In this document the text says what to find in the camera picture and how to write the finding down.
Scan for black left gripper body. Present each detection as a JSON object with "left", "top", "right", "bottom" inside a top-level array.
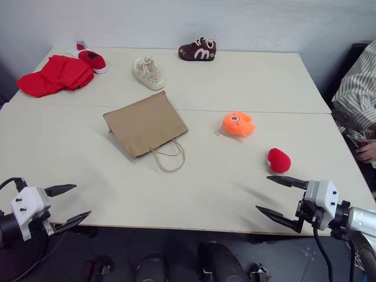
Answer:
[{"left": 28, "top": 209, "right": 64, "bottom": 236}]

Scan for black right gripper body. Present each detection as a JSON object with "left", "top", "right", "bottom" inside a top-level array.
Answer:
[{"left": 294, "top": 199, "right": 324, "bottom": 229}]

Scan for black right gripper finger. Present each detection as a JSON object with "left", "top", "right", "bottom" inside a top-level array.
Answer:
[
  {"left": 266, "top": 175, "right": 308, "bottom": 190},
  {"left": 255, "top": 205, "right": 304, "bottom": 234}
]

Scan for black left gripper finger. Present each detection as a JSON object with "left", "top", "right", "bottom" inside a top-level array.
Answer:
[
  {"left": 54, "top": 210, "right": 93, "bottom": 234},
  {"left": 43, "top": 184, "right": 78, "bottom": 198}
]

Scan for small red plush toy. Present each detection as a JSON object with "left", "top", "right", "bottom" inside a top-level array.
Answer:
[{"left": 267, "top": 147, "right": 292, "bottom": 174}]

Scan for orange plush fish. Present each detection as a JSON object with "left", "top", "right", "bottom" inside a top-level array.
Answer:
[{"left": 216, "top": 110, "right": 257, "bottom": 138}]

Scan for brown paper bag with handles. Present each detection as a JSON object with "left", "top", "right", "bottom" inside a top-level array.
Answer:
[{"left": 102, "top": 90, "right": 189, "bottom": 173}]

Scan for person's bare hand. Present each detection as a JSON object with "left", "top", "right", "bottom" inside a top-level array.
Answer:
[{"left": 356, "top": 141, "right": 376, "bottom": 163}]

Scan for dark rounded shape under table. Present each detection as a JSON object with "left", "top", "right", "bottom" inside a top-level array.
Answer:
[
  {"left": 199, "top": 241, "right": 251, "bottom": 282},
  {"left": 134, "top": 253, "right": 166, "bottom": 282}
]

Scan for red folded cloth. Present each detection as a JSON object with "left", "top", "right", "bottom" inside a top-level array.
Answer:
[{"left": 16, "top": 55, "right": 95, "bottom": 99}]

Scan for person in striped shirt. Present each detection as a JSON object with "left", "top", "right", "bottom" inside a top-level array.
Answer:
[{"left": 331, "top": 39, "right": 376, "bottom": 170}]

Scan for red child shoe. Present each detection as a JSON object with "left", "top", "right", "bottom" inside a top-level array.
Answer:
[{"left": 66, "top": 42, "right": 108, "bottom": 75}]

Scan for cream child shoe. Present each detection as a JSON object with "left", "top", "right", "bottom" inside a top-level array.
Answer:
[{"left": 132, "top": 55, "right": 165, "bottom": 91}]

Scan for brown child shoe, pink laces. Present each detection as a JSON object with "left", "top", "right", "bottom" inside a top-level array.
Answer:
[{"left": 178, "top": 34, "right": 218, "bottom": 62}]

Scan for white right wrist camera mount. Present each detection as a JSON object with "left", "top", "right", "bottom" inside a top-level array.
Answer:
[{"left": 303, "top": 179, "right": 340, "bottom": 231}]

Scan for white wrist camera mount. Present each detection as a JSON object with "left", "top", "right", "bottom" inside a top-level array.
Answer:
[
  {"left": 11, "top": 186, "right": 52, "bottom": 241},
  {"left": 303, "top": 179, "right": 340, "bottom": 231}
]

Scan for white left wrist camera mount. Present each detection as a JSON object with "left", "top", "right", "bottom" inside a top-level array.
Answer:
[{"left": 11, "top": 186, "right": 52, "bottom": 241}]

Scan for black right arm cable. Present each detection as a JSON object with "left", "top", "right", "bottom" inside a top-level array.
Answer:
[{"left": 312, "top": 222, "right": 336, "bottom": 282}]

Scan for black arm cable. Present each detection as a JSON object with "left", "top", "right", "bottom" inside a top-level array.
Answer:
[
  {"left": 312, "top": 222, "right": 336, "bottom": 282},
  {"left": 0, "top": 177, "right": 28, "bottom": 192}
]

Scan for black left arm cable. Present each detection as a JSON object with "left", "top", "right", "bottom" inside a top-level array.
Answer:
[{"left": 0, "top": 177, "right": 28, "bottom": 192}]

